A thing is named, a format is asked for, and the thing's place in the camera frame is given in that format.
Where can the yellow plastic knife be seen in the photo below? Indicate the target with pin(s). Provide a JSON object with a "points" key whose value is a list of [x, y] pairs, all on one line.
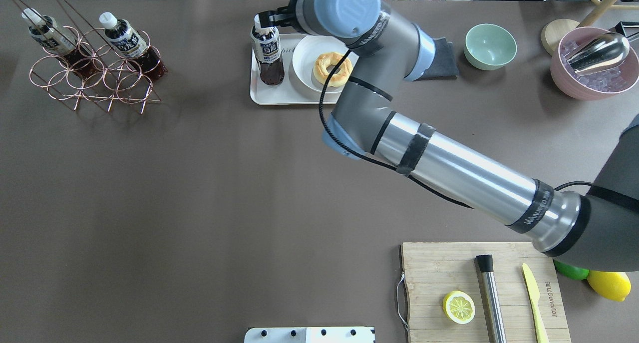
{"points": [[534, 297]]}

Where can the half lemon slice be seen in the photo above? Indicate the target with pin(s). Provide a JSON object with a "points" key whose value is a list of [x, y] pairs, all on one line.
{"points": [[459, 307]]}

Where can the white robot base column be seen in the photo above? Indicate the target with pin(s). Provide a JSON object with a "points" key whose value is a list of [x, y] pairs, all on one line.
{"points": [[330, 334]]}

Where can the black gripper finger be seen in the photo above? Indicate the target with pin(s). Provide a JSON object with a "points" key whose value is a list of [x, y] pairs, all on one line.
{"points": [[264, 19]]}

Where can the green lime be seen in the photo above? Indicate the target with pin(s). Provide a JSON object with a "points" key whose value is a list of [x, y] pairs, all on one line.
{"points": [[571, 272]]}

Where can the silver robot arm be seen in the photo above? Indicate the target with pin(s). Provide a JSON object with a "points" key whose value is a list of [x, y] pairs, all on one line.
{"points": [[596, 230]]}

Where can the round wooden coaster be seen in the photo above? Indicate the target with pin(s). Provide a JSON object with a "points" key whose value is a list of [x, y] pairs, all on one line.
{"points": [[554, 31]]}

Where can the mint green bowl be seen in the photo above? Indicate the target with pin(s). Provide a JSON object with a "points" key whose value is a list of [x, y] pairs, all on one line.
{"points": [[489, 47]]}

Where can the copper wire bottle rack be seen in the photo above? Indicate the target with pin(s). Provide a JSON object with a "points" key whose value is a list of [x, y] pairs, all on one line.
{"points": [[104, 63]]}

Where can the pink bowl with ice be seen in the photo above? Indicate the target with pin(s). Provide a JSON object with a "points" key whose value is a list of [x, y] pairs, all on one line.
{"points": [[594, 86]]}

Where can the glazed ring donut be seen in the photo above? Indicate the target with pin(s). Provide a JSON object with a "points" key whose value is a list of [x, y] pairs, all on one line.
{"points": [[326, 69]]}

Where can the tea bottle white cap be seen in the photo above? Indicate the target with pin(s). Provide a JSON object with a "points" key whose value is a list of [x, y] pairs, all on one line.
{"points": [[266, 49]]}

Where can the white round plate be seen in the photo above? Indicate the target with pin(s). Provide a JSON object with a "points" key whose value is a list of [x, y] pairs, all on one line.
{"points": [[306, 53]]}

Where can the tea bottle in rack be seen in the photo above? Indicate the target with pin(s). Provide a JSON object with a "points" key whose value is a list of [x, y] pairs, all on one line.
{"points": [[132, 46], [59, 42]]}

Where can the steel muddler stick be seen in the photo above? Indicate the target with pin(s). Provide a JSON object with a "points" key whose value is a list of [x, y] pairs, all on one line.
{"points": [[495, 322]]}

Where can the steel ice scoop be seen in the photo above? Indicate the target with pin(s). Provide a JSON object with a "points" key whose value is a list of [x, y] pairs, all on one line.
{"points": [[606, 51]]}

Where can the grey folded cloth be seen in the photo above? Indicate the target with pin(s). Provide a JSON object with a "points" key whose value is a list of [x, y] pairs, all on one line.
{"points": [[444, 64]]}

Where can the yellow lemon front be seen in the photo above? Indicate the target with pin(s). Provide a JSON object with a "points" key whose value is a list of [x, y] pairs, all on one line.
{"points": [[615, 286]]}

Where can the wooden cutting board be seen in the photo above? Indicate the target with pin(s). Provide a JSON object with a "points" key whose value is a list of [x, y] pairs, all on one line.
{"points": [[432, 270]]}

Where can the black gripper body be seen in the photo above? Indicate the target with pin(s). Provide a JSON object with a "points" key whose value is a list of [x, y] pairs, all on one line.
{"points": [[277, 17]]}

